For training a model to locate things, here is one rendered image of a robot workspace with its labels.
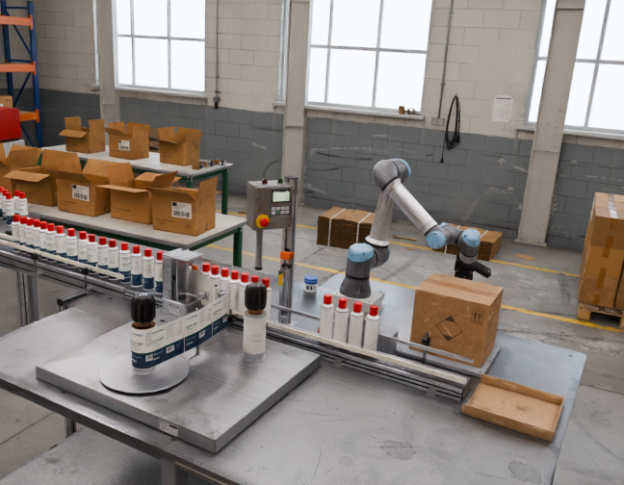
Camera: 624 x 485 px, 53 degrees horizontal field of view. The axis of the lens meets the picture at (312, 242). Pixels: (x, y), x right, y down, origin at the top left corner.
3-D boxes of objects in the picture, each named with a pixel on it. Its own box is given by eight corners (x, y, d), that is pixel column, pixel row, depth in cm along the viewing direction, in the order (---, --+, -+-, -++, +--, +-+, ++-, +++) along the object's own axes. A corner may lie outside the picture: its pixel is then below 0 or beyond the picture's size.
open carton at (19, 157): (-34, 194, 490) (-39, 146, 479) (13, 185, 530) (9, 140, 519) (4, 201, 476) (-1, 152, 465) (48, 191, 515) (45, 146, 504)
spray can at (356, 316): (345, 351, 246) (349, 303, 240) (351, 346, 250) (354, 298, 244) (356, 354, 243) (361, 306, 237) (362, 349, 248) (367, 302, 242)
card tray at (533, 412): (461, 414, 216) (462, 403, 215) (480, 382, 238) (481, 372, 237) (551, 442, 202) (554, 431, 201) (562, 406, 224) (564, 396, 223)
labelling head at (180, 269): (161, 310, 272) (161, 255, 265) (181, 301, 283) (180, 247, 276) (186, 318, 266) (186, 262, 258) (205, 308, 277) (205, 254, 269)
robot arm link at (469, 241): (466, 224, 273) (484, 231, 269) (463, 242, 280) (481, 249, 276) (457, 234, 269) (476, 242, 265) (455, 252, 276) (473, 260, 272)
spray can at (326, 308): (316, 342, 252) (319, 294, 246) (322, 337, 256) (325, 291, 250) (327, 345, 249) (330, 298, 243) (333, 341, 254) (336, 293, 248)
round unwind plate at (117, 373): (79, 378, 214) (79, 374, 214) (143, 345, 240) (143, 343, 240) (146, 405, 201) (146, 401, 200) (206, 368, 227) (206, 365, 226)
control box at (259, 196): (246, 224, 264) (247, 181, 259) (282, 222, 272) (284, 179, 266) (254, 231, 256) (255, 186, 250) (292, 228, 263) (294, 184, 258)
